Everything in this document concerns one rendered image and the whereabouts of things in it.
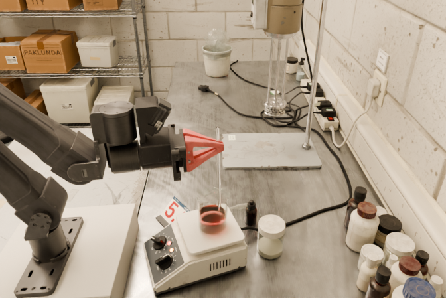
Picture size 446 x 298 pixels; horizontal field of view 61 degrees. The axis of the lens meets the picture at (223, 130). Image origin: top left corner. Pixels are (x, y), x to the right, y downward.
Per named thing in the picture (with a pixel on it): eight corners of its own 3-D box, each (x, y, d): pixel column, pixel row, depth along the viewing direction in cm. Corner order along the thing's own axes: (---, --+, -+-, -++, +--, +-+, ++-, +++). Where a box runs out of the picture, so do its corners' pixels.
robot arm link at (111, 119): (134, 95, 69) (65, 100, 67) (131, 115, 61) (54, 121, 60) (142, 150, 74) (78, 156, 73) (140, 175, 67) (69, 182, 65)
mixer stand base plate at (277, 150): (222, 169, 114) (222, 166, 113) (221, 135, 131) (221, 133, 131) (322, 168, 115) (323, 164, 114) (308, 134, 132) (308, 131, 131)
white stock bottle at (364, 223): (376, 253, 86) (386, 217, 80) (349, 253, 86) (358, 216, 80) (368, 234, 91) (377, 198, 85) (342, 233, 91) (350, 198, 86)
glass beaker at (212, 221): (198, 240, 78) (197, 208, 74) (196, 219, 83) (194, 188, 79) (233, 236, 79) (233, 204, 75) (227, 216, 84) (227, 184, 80)
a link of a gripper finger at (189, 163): (219, 119, 74) (170, 123, 73) (225, 137, 68) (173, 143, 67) (220, 148, 77) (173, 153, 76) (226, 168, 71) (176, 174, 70)
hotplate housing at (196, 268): (154, 298, 76) (150, 270, 72) (143, 250, 86) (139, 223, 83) (257, 267, 82) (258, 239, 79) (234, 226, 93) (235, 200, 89)
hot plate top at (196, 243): (190, 257, 75) (189, 254, 74) (174, 218, 84) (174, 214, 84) (246, 241, 78) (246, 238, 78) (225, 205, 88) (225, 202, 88)
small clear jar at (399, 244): (409, 277, 80) (417, 255, 77) (380, 271, 82) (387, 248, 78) (406, 256, 85) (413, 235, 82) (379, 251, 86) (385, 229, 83)
